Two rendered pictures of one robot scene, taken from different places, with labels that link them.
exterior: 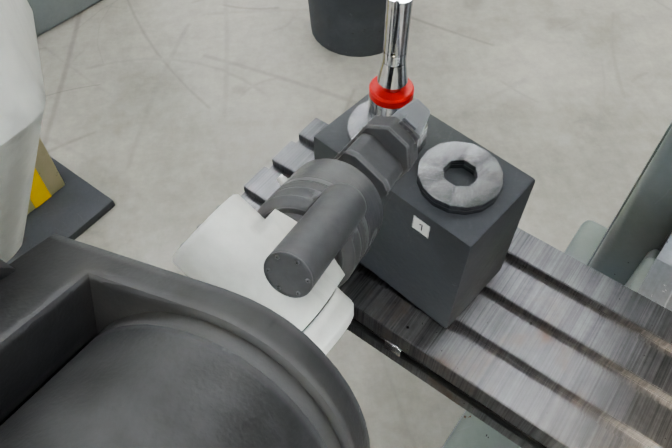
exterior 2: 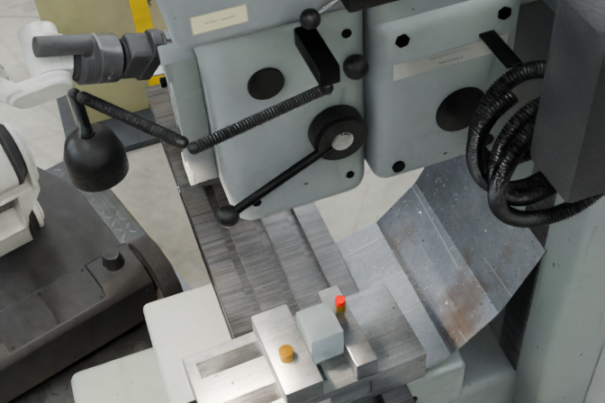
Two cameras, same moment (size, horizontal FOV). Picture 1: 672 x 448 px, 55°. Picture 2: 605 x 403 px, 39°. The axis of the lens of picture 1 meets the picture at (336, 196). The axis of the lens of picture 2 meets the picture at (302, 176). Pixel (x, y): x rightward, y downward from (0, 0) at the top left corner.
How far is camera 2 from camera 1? 120 cm
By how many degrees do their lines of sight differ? 25
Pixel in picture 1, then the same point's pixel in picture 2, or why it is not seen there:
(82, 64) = not seen: hidden behind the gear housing
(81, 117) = not seen: hidden behind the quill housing
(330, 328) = (48, 78)
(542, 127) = not seen: outside the picture
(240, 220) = (41, 29)
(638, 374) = (277, 251)
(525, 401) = (207, 233)
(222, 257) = (27, 38)
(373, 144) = (142, 37)
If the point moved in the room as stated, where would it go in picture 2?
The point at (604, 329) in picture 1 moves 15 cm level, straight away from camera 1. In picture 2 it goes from (284, 225) to (361, 209)
